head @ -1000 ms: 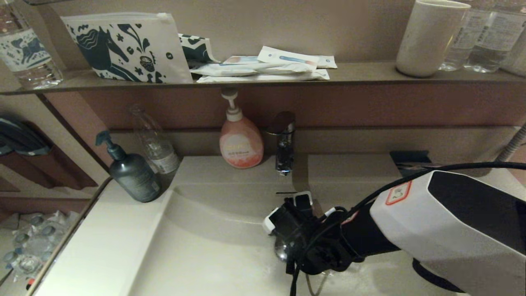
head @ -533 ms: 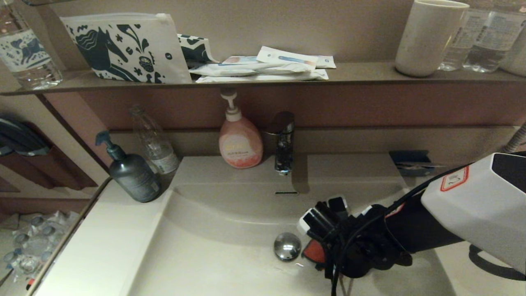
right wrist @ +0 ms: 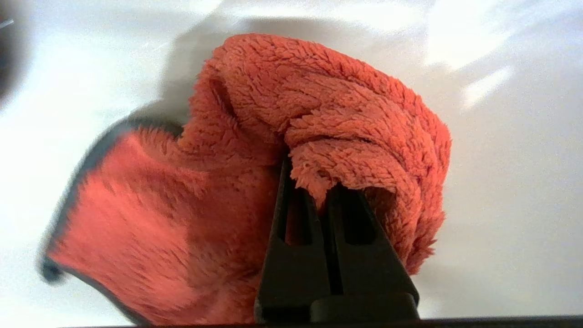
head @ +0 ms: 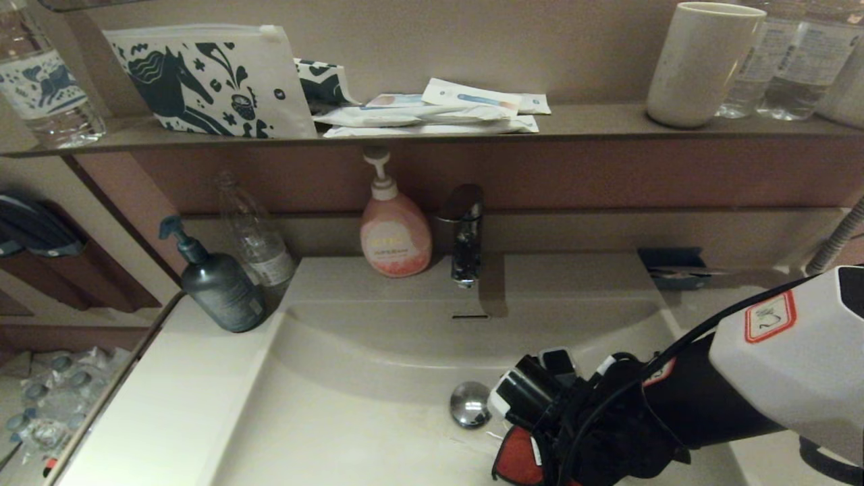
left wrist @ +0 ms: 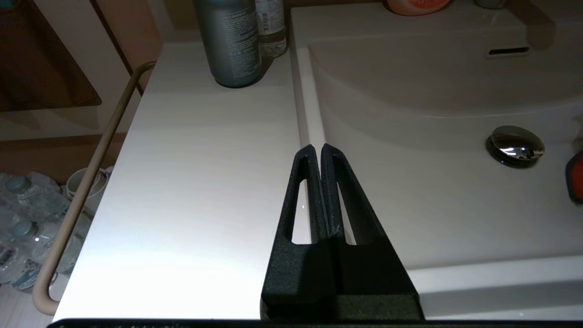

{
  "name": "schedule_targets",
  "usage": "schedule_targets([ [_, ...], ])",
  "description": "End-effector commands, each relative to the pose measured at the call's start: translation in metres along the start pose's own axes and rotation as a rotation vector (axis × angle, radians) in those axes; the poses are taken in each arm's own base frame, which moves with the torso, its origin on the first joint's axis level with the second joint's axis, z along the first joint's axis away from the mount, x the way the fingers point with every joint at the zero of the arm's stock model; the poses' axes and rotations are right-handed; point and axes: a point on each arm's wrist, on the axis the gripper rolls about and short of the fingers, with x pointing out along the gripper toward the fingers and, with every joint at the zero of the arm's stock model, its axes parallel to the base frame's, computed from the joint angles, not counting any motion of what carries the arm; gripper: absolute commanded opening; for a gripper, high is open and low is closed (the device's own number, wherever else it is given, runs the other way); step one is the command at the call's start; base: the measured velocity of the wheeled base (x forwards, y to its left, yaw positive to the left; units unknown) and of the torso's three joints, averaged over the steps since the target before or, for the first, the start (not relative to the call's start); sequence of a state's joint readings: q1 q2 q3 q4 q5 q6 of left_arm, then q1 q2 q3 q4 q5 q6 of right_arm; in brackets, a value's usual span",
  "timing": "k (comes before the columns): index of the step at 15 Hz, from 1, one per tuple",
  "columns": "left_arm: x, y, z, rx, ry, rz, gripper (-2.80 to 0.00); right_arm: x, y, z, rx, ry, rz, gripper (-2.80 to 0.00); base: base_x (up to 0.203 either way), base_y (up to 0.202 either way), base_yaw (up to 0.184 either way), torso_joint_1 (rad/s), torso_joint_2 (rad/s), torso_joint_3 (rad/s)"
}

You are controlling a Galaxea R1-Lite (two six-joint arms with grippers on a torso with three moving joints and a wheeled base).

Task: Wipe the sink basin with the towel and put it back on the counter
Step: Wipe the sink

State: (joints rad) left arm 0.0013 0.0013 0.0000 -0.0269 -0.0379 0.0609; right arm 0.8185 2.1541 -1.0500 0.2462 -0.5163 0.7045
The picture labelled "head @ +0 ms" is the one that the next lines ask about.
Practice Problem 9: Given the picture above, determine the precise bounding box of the orange microfibre cleaning cloth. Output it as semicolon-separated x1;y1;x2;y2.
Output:
491;425;547;486

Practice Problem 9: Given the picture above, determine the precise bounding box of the chrome sink faucet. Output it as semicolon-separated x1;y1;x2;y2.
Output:
433;184;484;288

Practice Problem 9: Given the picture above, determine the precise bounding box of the white wash basin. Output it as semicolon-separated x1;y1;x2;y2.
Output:
57;253;864;486

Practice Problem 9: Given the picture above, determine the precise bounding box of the chrome drain stopper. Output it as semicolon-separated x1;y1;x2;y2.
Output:
450;381;493;429

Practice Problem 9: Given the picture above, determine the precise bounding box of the dark blue small box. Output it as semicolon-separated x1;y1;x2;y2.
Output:
638;248;709;290

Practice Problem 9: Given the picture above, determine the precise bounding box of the pink soap pump bottle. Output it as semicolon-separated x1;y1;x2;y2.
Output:
359;147;433;278

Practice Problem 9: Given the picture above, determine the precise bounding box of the flat white plastic packet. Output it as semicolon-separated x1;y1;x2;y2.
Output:
323;115;539;138

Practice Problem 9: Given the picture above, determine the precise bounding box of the white toothbrush packet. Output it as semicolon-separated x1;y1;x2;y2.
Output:
421;78;523;117

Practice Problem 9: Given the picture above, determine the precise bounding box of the clear empty plastic bottle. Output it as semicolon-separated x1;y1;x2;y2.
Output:
215;172;298;288

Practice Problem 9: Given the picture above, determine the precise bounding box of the dark green pump bottle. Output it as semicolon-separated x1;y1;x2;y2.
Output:
159;215;267;333

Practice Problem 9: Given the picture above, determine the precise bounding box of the long white plastic packet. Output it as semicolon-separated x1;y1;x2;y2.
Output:
312;104;522;128

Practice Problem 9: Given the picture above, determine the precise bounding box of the white packet with orange print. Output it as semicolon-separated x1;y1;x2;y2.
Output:
366;93;434;109

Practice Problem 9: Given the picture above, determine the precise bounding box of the beige ceramic cup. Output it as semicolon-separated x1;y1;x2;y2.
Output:
646;1;767;129
815;44;864;129

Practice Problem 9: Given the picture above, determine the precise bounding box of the clear water bottle white label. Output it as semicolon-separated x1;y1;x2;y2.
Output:
715;0;804;119
755;0;864;122

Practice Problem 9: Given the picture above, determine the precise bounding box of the small horse print pouch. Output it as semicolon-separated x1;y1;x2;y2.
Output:
294;58;360;113

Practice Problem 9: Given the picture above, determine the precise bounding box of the brown wooden side shelf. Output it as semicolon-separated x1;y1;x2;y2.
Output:
0;196;163;315

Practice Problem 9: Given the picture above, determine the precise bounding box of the large horse print zip pouch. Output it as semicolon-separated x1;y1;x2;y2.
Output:
103;24;318;140

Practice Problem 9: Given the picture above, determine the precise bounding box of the shrink-wrapped bottle pack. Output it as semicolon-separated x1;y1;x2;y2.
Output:
0;346;132;466

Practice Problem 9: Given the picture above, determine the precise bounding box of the dark blue bag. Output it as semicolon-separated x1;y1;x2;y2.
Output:
0;189;85;259

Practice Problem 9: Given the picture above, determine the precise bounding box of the water bottle blue print label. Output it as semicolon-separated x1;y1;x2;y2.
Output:
0;0;107;149

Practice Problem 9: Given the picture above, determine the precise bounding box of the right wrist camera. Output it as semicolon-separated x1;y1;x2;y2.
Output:
487;348;583;430

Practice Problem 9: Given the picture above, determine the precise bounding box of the brown wall shelf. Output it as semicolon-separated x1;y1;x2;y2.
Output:
0;103;864;160

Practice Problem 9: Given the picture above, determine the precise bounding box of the grey corrugated hose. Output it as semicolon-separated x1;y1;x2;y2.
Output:
807;196;864;274

